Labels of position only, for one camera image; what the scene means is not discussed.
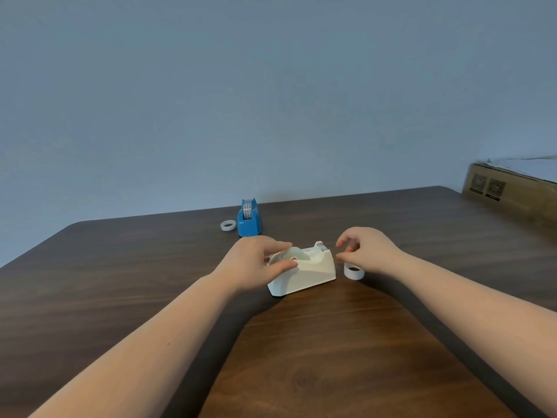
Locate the brown cardboard box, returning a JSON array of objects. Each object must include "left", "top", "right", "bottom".
[{"left": 461, "top": 162, "right": 557, "bottom": 233}]

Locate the person's left hand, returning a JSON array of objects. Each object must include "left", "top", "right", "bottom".
[{"left": 212, "top": 235, "right": 299, "bottom": 297}]

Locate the person's right hand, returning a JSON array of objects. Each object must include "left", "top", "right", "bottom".
[{"left": 335, "top": 226, "right": 409, "bottom": 280}]

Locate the person's right forearm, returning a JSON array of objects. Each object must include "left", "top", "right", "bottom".
[{"left": 392, "top": 252, "right": 557, "bottom": 412}]

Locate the clear tape roll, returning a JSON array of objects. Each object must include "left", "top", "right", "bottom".
[{"left": 270, "top": 246, "right": 311, "bottom": 263}]

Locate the white tape dispenser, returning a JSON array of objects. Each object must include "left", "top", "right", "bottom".
[{"left": 267, "top": 241, "right": 337, "bottom": 297}]

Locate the white paper sheet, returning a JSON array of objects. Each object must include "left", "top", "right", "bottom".
[{"left": 478, "top": 155, "right": 557, "bottom": 184}]

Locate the blue tape dispenser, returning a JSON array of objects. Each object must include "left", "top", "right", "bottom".
[{"left": 237, "top": 198, "right": 263, "bottom": 237}]

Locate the person's left forearm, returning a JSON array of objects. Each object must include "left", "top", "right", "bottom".
[{"left": 28, "top": 271, "right": 238, "bottom": 418}]

